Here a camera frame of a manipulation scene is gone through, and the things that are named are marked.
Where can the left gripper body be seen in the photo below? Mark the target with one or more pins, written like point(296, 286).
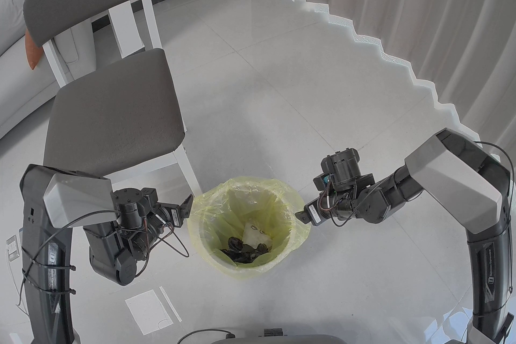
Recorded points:
point(171, 215)

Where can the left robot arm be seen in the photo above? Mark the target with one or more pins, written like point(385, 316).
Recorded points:
point(76, 193)

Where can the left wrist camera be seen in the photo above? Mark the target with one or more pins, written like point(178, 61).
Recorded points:
point(148, 197)

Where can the white sofa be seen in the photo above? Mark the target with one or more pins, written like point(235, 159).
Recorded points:
point(20, 92)

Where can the grey and white chair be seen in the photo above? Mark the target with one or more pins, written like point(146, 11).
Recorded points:
point(117, 112)

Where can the orange cushion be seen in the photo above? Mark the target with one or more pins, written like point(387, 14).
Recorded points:
point(33, 50)

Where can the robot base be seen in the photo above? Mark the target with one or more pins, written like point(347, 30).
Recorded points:
point(274, 340)

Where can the white printed wrapper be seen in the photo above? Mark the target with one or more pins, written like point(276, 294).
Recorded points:
point(256, 233)

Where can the yellow plastic bag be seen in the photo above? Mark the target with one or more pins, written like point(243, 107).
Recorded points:
point(300, 233)

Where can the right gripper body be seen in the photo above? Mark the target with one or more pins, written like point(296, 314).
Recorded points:
point(334, 209)

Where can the white trash bin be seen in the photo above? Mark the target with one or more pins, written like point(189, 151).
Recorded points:
point(282, 250)

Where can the black plastic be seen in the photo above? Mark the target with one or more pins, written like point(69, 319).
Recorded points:
point(242, 253)

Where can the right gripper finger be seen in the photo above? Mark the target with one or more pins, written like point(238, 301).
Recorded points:
point(303, 216)

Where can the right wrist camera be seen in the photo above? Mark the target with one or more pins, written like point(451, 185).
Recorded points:
point(322, 182)

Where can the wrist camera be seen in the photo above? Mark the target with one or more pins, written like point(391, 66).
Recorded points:
point(322, 182)
point(148, 197)

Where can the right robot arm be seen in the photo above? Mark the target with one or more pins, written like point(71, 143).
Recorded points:
point(451, 177)

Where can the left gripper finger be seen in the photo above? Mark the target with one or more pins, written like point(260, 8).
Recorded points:
point(188, 207)

